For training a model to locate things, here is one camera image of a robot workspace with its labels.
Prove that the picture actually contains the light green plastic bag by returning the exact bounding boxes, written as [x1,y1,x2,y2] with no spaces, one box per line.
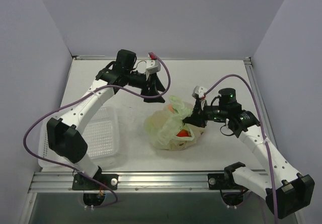
[143,96,205,151]

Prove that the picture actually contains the orange fruit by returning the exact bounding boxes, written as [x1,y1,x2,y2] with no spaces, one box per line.
[168,104,175,112]

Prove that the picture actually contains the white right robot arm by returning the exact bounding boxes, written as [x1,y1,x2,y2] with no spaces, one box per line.
[183,86,315,219]

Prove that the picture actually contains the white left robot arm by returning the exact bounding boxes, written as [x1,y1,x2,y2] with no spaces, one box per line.
[46,49,170,189]

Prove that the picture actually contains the white plastic basket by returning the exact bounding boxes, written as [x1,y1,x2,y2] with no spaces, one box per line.
[38,105,120,165]

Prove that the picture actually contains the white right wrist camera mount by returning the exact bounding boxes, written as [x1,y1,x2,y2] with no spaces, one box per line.
[192,86,208,99]

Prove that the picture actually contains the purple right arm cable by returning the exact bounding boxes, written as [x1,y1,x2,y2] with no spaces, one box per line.
[200,74,279,224]

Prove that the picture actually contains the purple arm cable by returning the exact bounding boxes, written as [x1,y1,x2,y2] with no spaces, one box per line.
[200,74,279,224]
[23,51,172,208]

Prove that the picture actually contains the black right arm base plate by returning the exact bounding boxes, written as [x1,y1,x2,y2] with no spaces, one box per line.
[207,173,243,190]

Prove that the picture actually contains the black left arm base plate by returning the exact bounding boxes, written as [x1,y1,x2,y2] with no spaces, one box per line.
[72,174,118,191]

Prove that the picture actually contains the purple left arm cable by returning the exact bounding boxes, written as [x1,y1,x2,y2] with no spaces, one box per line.
[23,51,172,208]

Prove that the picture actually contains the aluminium front rail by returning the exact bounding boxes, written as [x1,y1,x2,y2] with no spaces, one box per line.
[27,171,267,194]

